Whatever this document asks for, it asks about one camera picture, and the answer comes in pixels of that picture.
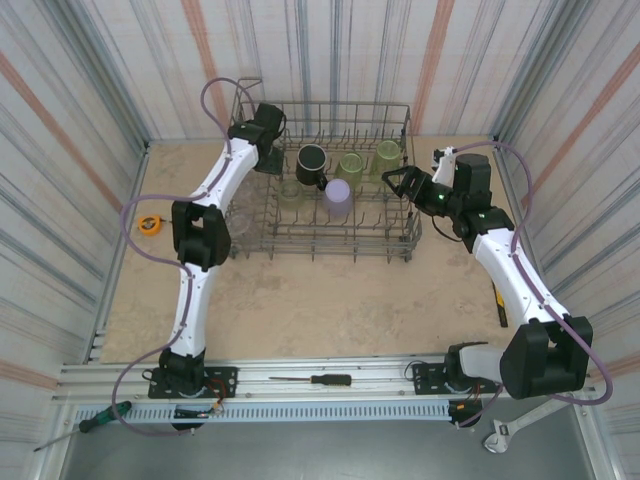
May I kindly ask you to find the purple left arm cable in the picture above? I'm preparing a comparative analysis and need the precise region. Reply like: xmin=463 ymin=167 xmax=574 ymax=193
xmin=112 ymin=77 xmax=259 ymax=439

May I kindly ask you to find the black handled screwdriver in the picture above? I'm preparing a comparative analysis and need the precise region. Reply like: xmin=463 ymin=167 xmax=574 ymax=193
xmin=268 ymin=373 xmax=354 ymax=387

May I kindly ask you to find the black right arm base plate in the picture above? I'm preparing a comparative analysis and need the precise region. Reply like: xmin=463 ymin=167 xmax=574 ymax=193
xmin=412 ymin=362 xmax=504 ymax=399

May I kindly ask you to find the aluminium mounting rail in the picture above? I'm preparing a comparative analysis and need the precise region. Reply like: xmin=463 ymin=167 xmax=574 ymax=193
xmin=52 ymin=355 xmax=599 ymax=404

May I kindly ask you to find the pale yellow-green translucent cup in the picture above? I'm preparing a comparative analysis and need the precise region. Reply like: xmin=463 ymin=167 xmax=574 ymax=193
xmin=369 ymin=139 xmax=403 ymax=184

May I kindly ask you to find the white slotted cable duct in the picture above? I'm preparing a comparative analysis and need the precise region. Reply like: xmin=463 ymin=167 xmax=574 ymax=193
xmin=74 ymin=402 xmax=454 ymax=426

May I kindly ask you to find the clear faceted plastic cup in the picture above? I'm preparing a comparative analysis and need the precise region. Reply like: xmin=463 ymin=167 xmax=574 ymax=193
xmin=227 ymin=209 xmax=254 ymax=236

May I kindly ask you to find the purple plastic cup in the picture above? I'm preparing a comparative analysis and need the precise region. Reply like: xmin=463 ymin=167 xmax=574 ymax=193
xmin=322 ymin=178 xmax=354 ymax=219

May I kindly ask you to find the green handled screwdriver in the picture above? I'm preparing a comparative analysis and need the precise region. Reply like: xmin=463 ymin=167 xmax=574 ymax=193
xmin=33 ymin=400 xmax=132 ymax=453

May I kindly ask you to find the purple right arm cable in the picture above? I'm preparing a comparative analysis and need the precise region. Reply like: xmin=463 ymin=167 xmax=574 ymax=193
xmin=449 ymin=139 xmax=615 ymax=430

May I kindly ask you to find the black ceramic mug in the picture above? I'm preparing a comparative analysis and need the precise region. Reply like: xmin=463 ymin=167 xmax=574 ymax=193
xmin=294 ymin=143 xmax=331 ymax=191

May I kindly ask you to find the green translucent cup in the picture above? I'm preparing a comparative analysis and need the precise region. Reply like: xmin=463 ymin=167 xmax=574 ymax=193
xmin=335 ymin=151 xmax=366 ymax=189
xmin=277 ymin=179 xmax=306 ymax=210

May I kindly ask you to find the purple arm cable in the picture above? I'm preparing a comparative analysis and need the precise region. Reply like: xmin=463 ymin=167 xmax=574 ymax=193
xmin=112 ymin=77 xmax=259 ymax=439
xmin=449 ymin=139 xmax=615 ymax=430

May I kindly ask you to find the black cable connector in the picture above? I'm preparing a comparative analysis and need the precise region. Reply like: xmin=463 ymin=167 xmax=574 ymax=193
xmin=448 ymin=398 xmax=484 ymax=429

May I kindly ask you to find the silver adjustable wrench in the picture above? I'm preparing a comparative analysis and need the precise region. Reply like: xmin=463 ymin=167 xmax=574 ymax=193
xmin=482 ymin=399 xmax=576 ymax=455

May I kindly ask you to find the grey wire dish rack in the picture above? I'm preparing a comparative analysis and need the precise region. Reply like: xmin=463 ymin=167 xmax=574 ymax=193
xmin=222 ymin=76 xmax=424 ymax=264

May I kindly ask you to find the orange tape roll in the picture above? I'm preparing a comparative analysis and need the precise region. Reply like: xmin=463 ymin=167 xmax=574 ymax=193
xmin=137 ymin=213 xmax=174 ymax=237

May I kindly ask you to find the black and yellow utility knife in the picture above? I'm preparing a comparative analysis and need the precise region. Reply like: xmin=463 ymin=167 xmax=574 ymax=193
xmin=492 ymin=280 xmax=510 ymax=330

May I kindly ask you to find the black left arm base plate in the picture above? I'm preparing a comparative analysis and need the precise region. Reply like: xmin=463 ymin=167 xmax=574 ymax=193
xmin=148 ymin=366 xmax=239 ymax=400

